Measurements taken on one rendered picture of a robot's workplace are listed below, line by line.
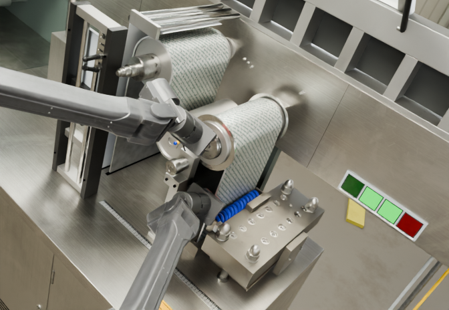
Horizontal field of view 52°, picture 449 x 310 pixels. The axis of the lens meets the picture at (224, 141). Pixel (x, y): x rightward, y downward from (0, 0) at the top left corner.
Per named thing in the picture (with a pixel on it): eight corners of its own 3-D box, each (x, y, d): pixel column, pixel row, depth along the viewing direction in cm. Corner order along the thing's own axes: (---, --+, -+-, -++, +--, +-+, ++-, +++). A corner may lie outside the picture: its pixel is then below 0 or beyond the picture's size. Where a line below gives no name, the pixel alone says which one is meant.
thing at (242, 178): (204, 220, 127) (224, 170, 117) (252, 189, 144) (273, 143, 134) (206, 221, 126) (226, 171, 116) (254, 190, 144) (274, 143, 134)
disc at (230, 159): (182, 148, 123) (198, 103, 115) (184, 147, 123) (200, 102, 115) (223, 182, 117) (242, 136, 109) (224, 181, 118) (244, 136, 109)
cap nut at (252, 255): (242, 256, 119) (247, 244, 116) (250, 249, 121) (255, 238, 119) (252, 265, 117) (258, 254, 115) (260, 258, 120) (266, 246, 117)
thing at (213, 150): (190, 145, 118) (201, 124, 113) (195, 143, 119) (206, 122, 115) (210, 165, 116) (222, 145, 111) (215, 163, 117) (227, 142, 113)
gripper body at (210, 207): (211, 226, 117) (198, 228, 110) (183, 202, 121) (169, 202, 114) (225, 206, 116) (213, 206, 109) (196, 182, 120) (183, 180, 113)
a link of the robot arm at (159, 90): (135, 146, 91) (157, 117, 86) (110, 102, 95) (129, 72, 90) (180, 141, 100) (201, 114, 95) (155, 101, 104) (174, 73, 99)
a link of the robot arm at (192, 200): (194, 208, 105) (184, 186, 106) (170, 223, 106) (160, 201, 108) (207, 208, 111) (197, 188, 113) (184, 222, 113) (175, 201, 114)
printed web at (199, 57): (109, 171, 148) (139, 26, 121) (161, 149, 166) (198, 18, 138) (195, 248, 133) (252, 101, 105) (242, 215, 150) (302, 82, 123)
